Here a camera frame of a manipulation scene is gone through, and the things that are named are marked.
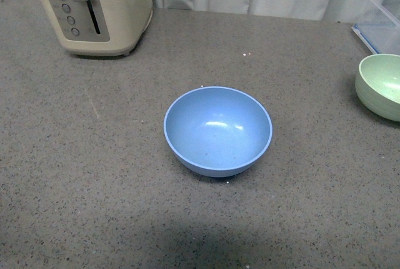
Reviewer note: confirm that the clear plastic container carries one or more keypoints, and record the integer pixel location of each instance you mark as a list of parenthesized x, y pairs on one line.
[(378, 26)]

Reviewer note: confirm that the blue bowl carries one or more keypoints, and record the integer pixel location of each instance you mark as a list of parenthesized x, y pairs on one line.
[(217, 131)]

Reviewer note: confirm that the green bowl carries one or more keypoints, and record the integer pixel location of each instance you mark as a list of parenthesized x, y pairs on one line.
[(377, 84)]

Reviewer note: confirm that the cream two-slot toaster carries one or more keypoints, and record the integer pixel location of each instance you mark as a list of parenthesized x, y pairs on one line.
[(99, 27)]

